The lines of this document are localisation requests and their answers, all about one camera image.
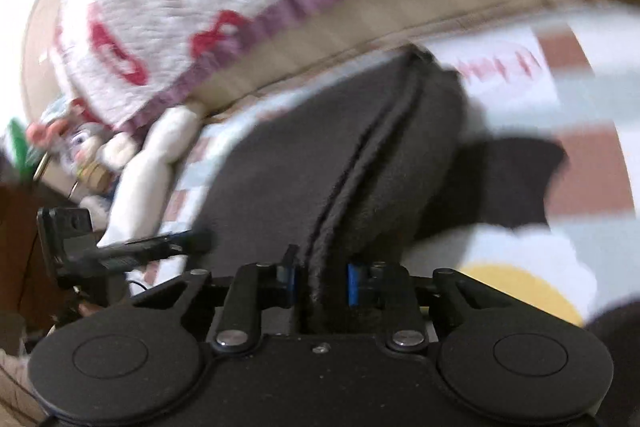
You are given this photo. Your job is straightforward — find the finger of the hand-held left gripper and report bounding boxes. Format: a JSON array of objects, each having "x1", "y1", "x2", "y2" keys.
[{"x1": 94, "y1": 228, "x2": 214, "y2": 269}]

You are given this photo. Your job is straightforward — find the beige bed frame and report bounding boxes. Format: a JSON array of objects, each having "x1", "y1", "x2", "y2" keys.
[{"x1": 22, "y1": 0, "x2": 640, "y2": 128}]

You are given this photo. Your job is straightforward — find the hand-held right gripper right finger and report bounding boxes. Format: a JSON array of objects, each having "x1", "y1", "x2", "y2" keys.
[{"x1": 345, "y1": 261, "x2": 512, "y2": 354}]

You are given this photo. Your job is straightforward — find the checkered printed blanket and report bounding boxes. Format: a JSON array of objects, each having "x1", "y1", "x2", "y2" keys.
[{"x1": 127, "y1": 9, "x2": 636, "y2": 328}]

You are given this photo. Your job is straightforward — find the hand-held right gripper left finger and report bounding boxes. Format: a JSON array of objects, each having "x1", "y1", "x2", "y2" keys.
[{"x1": 131, "y1": 244, "x2": 304, "y2": 355}]

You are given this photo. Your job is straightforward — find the dark grey knitted sweater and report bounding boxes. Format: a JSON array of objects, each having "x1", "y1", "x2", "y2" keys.
[{"x1": 190, "y1": 44, "x2": 571, "y2": 335}]

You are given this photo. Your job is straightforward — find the brown wooden furniture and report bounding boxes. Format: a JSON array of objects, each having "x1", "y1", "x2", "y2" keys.
[{"x1": 0, "y1": 179, "x2": 66, "y2": 333}]

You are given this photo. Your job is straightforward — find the white cloth bundle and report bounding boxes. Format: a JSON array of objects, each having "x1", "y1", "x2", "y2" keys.
[{"x1": 100, "y1": 103, "x2": 207, "y2": 248}]

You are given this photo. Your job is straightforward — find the heap of plush toys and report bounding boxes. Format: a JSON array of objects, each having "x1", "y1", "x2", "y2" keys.
[{"x1": 6, "y1": 94, "x2": 138, "y2": 210}]

